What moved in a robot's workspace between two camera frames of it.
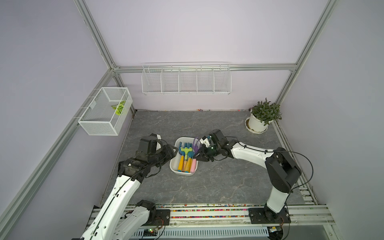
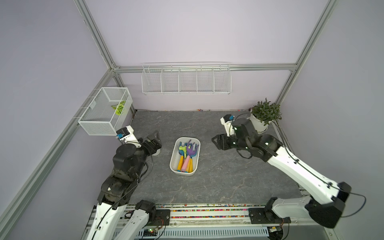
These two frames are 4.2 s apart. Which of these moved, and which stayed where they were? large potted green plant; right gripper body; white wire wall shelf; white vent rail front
Moved: right gripper body
Stayed: large potted green plant; white vent rail front; white wire wall shelf
